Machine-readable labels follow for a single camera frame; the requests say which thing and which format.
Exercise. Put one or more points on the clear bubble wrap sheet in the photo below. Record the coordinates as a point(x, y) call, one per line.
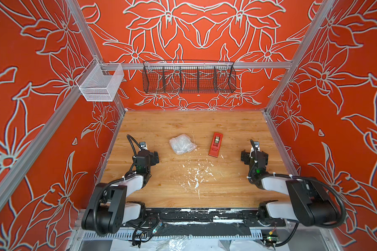
point(182, 144)

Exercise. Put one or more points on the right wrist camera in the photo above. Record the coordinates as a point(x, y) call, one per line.
point(256, 146)

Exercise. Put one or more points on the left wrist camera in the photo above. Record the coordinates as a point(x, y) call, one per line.
point(143, 145)

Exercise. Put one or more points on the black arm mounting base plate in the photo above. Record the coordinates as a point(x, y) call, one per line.
point(246, 216)

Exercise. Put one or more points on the red tape dispenser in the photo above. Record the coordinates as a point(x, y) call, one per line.
point(215, 145)

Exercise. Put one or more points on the clear plastic hanging bin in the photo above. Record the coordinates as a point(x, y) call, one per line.
point(97, 84)

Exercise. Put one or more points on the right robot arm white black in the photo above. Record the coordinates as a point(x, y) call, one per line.
point(312, 202)

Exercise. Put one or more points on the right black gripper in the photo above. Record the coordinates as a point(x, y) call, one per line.
point(247, 156)

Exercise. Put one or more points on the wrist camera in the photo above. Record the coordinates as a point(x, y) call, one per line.
point(256, 146)
point(143, 145)

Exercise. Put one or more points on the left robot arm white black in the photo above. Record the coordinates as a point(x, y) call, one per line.
point(108, 209)

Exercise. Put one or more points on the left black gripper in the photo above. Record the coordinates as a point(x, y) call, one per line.
point(153, 158)

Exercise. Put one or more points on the black wire mesh basket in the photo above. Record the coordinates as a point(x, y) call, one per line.
point(188, 77)

